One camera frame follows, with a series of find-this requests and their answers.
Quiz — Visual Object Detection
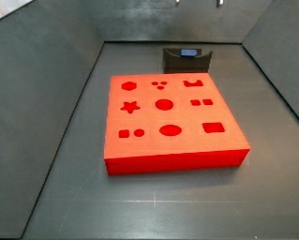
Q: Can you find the blue square-circle forked object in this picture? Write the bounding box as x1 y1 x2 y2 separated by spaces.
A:
180 49 198 57

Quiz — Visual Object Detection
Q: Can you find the red shape-sorter fixture block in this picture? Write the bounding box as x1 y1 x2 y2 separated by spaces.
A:
104 73 250 175

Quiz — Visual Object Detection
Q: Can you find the black curved regrasp stand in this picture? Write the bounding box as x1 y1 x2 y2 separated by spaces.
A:
163 48 212 73

